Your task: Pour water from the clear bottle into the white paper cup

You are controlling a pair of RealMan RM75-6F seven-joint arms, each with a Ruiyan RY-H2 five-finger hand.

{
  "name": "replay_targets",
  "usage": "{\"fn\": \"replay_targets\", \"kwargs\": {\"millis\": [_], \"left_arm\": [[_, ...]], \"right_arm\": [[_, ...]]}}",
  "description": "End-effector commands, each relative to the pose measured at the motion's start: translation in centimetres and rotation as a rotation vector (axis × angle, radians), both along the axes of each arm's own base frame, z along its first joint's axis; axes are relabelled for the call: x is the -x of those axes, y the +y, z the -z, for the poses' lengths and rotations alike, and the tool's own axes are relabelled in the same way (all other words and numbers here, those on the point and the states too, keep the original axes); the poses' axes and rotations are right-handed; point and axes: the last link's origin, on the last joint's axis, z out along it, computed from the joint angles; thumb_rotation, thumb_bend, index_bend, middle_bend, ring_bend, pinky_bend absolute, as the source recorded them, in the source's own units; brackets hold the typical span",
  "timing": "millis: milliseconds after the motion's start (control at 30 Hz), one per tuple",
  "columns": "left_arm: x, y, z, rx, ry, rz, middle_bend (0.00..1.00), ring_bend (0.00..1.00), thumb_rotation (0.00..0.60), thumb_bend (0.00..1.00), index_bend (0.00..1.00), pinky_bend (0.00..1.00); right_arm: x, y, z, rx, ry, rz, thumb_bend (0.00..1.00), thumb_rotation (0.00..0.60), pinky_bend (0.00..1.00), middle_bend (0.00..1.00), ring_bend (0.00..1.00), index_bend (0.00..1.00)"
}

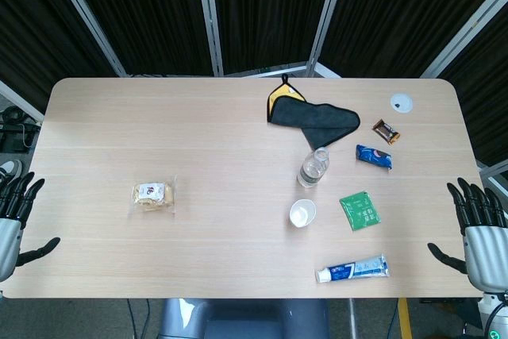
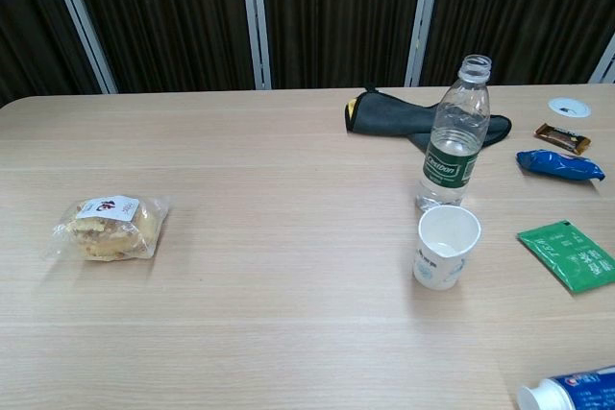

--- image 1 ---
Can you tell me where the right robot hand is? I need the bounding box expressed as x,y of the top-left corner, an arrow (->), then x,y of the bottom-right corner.
427,177 -> 508,292

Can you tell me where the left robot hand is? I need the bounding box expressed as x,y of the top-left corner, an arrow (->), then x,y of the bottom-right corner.
0,171 -> 61,283

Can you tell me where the transparent plastic water bottle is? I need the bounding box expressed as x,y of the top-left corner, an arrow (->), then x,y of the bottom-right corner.
296,147 -> 330,188

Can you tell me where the small white paper cup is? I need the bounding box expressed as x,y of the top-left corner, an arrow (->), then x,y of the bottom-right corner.
288,198 -> 318,229

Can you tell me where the gray white shoe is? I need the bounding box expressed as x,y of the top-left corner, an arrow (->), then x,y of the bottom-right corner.
0,159 -> 24,193

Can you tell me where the black floor equipment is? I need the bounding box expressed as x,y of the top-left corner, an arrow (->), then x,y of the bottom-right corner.
0,106 -> 40,153

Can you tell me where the blue white toothpaste tube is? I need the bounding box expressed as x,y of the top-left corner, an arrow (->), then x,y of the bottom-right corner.
315,253 -> 391,283

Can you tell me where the green tea sachet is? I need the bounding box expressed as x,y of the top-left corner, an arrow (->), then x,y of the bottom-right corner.
339,191 -> 382,232

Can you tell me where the pastry in clear bag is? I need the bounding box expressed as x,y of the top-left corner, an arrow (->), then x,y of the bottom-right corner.
129,175 -> 179,218

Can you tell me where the blue snack packet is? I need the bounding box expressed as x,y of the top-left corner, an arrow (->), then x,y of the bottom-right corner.
355,144 -> 394,172

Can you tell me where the white table leg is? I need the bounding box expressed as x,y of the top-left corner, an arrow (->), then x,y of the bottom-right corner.
348,298 -> 357,339

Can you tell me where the brown snack bar wrapper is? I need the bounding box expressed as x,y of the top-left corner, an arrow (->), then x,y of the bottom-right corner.
371,118 -> 402,145

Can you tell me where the dark screen panel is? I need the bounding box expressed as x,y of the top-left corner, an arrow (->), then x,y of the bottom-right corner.
321,0 -> 508,78
63,0 -> 215,77
212,0 -> 338,74
0,0 -> 120,106

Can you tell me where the gray cloth with yellow edge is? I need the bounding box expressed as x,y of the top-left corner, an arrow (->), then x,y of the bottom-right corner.
266,73 -> 361,153

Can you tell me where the gray robot torso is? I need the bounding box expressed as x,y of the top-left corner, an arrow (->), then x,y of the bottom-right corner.
158,298 -> 329,339

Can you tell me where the white screen frame post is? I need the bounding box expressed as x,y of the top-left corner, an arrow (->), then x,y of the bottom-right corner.
478,160 -> 508,213
0,79 -> 44,124
420,0 -> 508,78
44,0 -> 129,77
193,0 -> 225,77
307,0 -> 351,77

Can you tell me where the black floor cable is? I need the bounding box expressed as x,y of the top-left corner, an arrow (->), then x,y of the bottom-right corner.
125,299 -> 152,339

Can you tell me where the white table cable grommet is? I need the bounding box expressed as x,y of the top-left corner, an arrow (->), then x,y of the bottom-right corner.
389,92 -> 414,114

